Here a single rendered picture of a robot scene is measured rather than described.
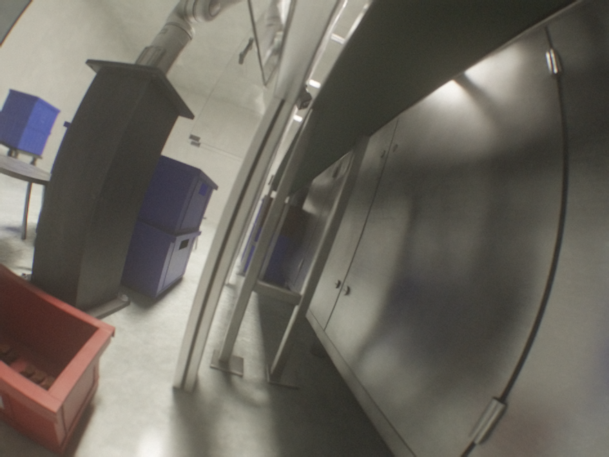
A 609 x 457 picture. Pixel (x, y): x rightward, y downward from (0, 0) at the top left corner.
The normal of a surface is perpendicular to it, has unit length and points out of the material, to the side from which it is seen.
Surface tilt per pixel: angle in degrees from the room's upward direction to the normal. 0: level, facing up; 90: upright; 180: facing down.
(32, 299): 90
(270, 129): 90
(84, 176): 90
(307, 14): 180
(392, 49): 178
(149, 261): 90
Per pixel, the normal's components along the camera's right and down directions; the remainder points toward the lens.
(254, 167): 0.20, 0.04
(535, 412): -0.92, -0.35
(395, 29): -0.34, 0.94
